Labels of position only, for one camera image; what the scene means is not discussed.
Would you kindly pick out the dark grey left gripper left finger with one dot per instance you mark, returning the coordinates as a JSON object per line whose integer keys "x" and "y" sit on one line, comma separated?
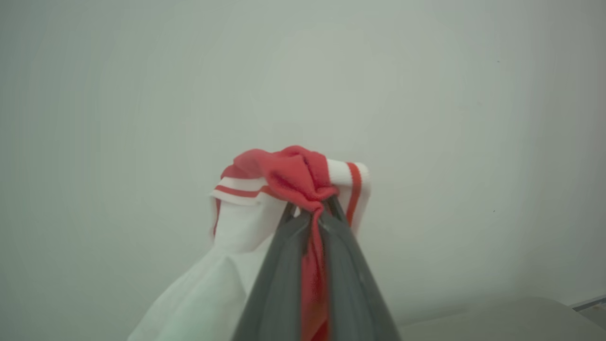
{"x": 277, "y": 284}

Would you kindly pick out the grey fabric sofa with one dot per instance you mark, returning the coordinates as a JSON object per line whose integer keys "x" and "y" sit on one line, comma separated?
{"x": 521, "y": 324}

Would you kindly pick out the red basketball jersey white sleeves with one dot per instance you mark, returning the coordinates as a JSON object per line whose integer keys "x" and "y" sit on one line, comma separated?
{"x": 284, "y": 175}

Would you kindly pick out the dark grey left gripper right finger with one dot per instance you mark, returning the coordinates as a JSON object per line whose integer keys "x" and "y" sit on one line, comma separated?
{"x": 350, "y": 293}

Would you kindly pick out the grey metal rail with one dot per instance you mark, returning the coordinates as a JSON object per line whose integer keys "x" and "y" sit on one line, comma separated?
{"x": 592, "y": 302}

